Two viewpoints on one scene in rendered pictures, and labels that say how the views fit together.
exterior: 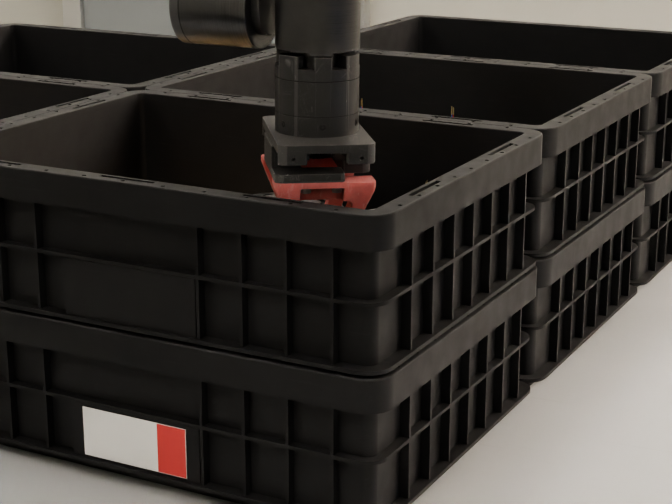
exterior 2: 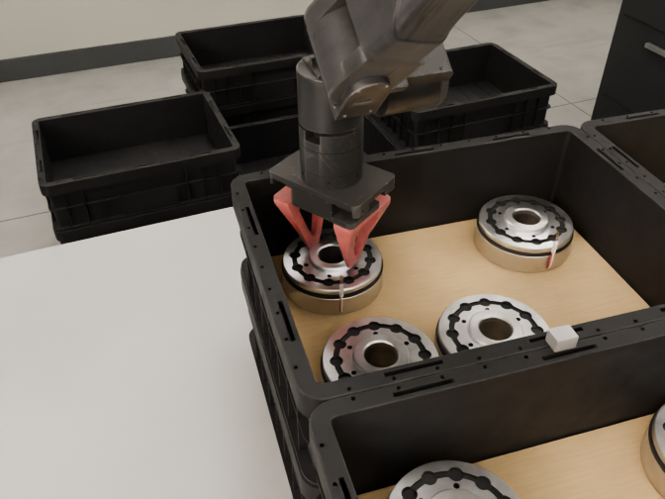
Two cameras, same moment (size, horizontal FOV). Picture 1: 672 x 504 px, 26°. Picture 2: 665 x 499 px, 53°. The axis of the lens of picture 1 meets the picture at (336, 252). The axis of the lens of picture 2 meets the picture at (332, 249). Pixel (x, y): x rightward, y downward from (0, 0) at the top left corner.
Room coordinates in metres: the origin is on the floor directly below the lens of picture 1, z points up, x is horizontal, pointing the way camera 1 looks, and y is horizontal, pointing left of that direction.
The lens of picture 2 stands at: (1.35, -0.36, 1.29)
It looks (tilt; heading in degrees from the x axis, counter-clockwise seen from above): 39 degrees down; 135
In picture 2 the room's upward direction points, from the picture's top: straight up
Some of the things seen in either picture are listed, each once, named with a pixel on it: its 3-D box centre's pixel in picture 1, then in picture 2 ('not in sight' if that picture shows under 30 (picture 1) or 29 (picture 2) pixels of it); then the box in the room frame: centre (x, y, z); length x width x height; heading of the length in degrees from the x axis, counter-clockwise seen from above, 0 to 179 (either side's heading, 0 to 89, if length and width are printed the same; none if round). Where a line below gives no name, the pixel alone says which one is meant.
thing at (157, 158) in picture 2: not in sight; (150, 218); (0.14, 0.24, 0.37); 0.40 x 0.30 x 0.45; 67
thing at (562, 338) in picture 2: not in sight; (561, 338); (1.23, 0.00, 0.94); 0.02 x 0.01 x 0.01; 62
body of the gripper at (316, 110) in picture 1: (317, 102); (331, 155); (0.98, 0.01, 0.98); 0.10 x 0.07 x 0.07; 9
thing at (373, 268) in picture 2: not in sight; (332, 259); (0.98, 0.01, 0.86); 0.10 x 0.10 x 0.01
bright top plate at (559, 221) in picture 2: not in sight; (524, 222); (1.08, 0.21, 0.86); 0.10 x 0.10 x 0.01
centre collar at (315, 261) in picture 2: not in sight; (332, 255); (0.98, 0.01, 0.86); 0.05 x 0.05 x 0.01
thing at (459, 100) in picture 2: not in sight; (447, 151); (0.45, 0.98, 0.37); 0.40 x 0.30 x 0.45; 67
